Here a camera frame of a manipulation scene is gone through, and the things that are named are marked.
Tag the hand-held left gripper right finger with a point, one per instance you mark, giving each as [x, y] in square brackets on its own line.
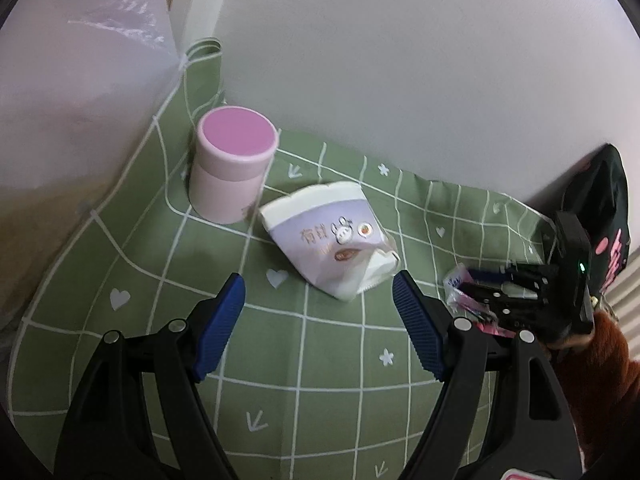
[417, 327]

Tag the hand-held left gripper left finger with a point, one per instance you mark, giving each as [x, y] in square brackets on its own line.
[220, 327]

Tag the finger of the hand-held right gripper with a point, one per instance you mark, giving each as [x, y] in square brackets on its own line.
[505, 305]
[510, 274]

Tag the pink white small packet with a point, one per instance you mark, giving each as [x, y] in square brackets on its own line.
[457, 285]

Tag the person's right forearm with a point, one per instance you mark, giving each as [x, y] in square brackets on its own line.
[610, 380]

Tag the striped beige curtain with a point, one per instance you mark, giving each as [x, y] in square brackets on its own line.
[627, 305]

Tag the black bag pink print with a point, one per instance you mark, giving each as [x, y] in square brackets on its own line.
[607, 195]

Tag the green checked tablecloth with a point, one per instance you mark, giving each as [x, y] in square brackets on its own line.
[325, 360]

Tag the pink round canister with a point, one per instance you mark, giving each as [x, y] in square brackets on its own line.
[230, 170]

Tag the white plastic bag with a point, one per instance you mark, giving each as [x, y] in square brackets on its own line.
[75, 135]

